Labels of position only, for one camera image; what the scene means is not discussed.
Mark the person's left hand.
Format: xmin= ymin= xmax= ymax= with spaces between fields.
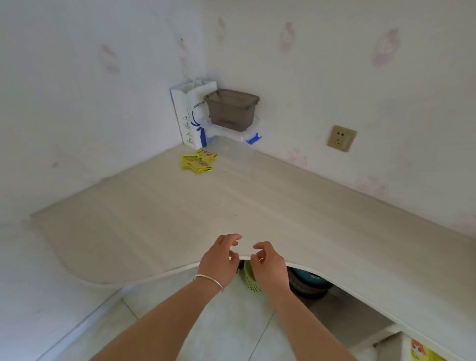
xmin=197 ymin=233 xmax=243 ymax=289

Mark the person's right hand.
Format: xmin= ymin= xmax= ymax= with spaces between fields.
xmin=249 ymin=241 xmax=291 ymax=298

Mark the white drawer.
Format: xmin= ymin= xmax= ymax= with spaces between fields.
xmin=373 ymin=327 xmax=451 ymax=361

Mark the person's right forearm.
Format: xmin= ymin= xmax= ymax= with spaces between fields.
xmin=266 ymin=288 xmax=357 ymax=361

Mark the person's left forearm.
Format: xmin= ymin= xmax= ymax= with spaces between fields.
xmin=91 ymin=279 xmax=223 ymax=361

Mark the clear blue-latch storage box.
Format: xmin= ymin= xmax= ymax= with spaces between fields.
xmin=202 ymin=115 xmax=262 ymax=159

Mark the white blue-deer paper bag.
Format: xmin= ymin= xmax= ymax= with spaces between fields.
xmin=170 ymin=78 xmax=218 ymax=151

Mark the green plastic basket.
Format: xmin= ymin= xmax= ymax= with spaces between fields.
xmin=243 ymin=260 xmax=263 ymax=294

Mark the brown plastic bin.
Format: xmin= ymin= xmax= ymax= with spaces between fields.
xmin=287 ymin=267 xmax=332 ymax=298

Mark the brown translucent plastic box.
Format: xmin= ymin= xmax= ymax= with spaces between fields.
xmin=203 ymin=88 xmax=260 ymax=133

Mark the metal bangle bracelet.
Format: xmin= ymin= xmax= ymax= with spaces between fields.
xmin=192 ymin=274 xmax=224 ymax=295

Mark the beige wall socket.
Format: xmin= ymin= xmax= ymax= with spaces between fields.
xmin=327 ymin=124 xmax=357 ymax=153

